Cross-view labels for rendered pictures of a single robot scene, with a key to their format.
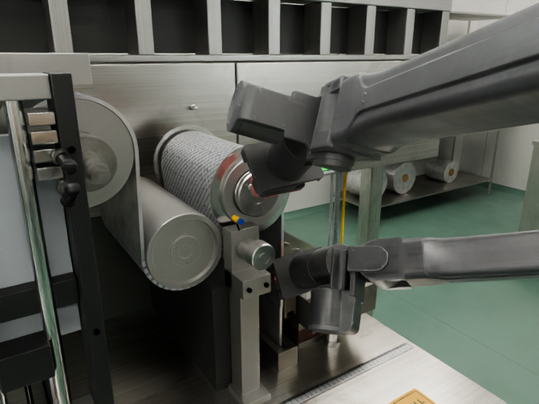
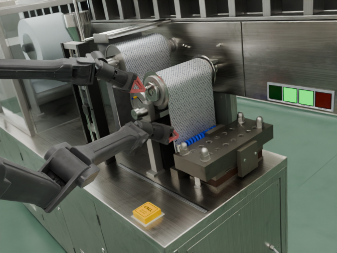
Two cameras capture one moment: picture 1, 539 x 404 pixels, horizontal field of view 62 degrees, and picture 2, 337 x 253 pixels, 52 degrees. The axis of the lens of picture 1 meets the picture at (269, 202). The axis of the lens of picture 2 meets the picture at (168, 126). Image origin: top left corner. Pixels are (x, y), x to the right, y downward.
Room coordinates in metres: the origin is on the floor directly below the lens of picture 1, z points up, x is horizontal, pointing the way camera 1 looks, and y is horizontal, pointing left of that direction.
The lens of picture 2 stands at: (0.62, -1.20, 1.62)
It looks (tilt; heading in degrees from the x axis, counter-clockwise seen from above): 23 degrees down; 85
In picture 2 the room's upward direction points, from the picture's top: 9 degrees counter-clockwise
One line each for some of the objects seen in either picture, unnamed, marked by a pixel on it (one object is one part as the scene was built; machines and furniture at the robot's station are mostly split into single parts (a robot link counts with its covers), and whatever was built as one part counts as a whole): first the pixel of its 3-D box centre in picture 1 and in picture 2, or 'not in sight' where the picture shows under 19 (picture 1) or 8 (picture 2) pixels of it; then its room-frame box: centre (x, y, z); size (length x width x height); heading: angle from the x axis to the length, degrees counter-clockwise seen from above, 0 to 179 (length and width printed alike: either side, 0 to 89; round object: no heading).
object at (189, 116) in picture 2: (248, 239); (193, 117); (0.82, 0.04, 1.11); 0.23 x 0.01 x 0.18; 33
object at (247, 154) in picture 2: not in sight; (247, 158); (0.98, -0.11, 0.97); 0.10 x 0.03 x 0.11; 33
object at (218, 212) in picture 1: (252, 190); (155, 90); (0.69, 0.03, 1.25); 0.15 x 0.01 x 0.15; 123
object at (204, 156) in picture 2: not in sight; (204, 153); (0.81, -0.16, 1.05); 0.04 x 0.04 x 0.04
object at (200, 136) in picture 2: not in sight; (199, 137); (0.83, 0.02, 1.03); 0.21 x 0.04 x 0.03; 33
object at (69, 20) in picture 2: not in sight; (76, 18); (0.39, 0.69, 1.50); 0.14 x 0.14 x 0.06
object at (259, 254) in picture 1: (260, 255); (136, 113); (0.60, 0.01, 1.18); 0.04 x 0.02 x 0.04; 123
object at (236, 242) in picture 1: (249, 318); (149, 140); (0.63, 0.03, 1.05); 0.06 x 0.05 x 0.31; 33
